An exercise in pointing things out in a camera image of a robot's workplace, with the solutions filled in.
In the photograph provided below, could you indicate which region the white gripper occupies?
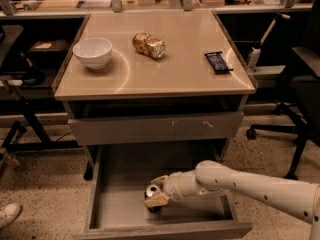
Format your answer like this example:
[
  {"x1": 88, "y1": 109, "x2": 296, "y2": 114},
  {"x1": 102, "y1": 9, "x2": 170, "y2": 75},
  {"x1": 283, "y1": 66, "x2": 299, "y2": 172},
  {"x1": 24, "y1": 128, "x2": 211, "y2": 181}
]
[{"x1": 144, "y1": 172, "x2": 184, "y2": 208}]

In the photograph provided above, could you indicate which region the blue pepsi can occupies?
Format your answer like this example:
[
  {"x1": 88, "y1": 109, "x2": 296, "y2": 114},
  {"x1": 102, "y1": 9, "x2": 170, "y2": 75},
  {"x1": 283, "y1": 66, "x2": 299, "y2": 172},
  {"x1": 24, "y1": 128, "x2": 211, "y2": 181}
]
[{"x1": 144, "y1": 184, "x2": 162, "y2": 213}]

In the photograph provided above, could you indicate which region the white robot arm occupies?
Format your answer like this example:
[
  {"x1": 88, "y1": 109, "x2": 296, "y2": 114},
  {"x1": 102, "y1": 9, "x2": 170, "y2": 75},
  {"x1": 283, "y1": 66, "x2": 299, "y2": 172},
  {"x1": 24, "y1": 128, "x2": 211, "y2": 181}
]
[{"x1": 144, "y1": 160, "x2": 320, "y2": 240}]

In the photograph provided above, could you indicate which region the open grey middle drawer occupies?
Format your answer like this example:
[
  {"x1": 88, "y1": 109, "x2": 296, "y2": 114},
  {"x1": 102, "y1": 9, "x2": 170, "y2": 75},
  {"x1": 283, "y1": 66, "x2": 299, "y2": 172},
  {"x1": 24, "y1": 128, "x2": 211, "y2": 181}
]
[{"x1": 73, "y1": 141, "x2": 252, "y2": 240}]

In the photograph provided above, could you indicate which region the grey top drawer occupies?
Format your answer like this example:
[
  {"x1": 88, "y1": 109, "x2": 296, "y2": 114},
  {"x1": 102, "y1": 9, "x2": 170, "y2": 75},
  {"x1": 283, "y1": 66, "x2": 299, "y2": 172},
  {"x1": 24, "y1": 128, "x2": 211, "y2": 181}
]
[{"x1": 68, "y1": 112, "x2": 243, "y2": 145}]

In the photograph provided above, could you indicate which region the grey drawer cabinet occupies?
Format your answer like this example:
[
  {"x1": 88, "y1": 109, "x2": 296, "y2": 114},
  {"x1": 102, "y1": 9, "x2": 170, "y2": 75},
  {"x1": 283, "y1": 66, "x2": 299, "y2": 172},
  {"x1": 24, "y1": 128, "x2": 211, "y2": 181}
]
[{"x1": 55, "y1": 10, "x2": 255, "y2": 178}]

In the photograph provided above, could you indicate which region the crushed gold can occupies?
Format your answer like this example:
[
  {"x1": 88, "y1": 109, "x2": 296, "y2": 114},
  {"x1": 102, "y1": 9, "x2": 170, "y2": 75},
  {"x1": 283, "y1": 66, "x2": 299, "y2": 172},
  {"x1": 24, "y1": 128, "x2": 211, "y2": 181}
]
[{"x1": 132, "y1": 33, "x2": 166, "y2": 60}]

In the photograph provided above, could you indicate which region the dark blue snack bar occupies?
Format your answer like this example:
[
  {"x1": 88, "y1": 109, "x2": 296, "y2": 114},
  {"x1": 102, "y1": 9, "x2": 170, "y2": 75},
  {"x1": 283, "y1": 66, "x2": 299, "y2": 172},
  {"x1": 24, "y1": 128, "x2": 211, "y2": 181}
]
[{"x1": 204, "y1": 51, "x2": 232, "y2": 73}]

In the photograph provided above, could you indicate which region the white ceramic bowl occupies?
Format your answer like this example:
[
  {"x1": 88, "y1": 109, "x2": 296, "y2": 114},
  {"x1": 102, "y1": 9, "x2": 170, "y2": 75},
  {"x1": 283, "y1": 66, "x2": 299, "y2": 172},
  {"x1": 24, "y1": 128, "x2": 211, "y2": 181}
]
[{"x1": 73, "y1": 38, "x2": 113, "y2": 70}]

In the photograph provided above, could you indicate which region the white sneaker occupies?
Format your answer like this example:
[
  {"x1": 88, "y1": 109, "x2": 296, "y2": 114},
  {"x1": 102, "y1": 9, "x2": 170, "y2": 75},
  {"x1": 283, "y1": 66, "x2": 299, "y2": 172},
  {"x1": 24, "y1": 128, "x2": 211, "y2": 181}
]
[{"x1": 0, "y1": 203, "x2": 22, "y2": 229}]

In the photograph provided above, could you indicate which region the black office chair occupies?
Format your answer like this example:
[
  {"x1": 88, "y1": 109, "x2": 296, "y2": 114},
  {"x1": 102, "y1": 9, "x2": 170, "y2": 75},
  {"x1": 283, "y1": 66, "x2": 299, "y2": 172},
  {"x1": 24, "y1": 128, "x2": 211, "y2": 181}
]
[{"x1": 246, "y1": 0, "x2": 320, "y2": 180}]

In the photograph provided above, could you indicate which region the black desk frame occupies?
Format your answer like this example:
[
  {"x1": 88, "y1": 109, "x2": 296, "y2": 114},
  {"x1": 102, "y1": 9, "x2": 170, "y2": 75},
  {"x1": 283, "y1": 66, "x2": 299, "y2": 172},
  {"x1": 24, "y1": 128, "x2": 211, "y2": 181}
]
[{"x1": 0, "y1": 24, "x2": 81, "y2": 153}]

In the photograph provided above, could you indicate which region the white handled tool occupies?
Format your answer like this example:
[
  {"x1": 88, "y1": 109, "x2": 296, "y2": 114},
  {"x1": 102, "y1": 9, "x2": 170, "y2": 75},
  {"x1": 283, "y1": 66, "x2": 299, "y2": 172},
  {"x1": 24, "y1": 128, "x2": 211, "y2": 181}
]
[{"x1": 247, "y1": 13, "x2": 290, "y2": 72}]

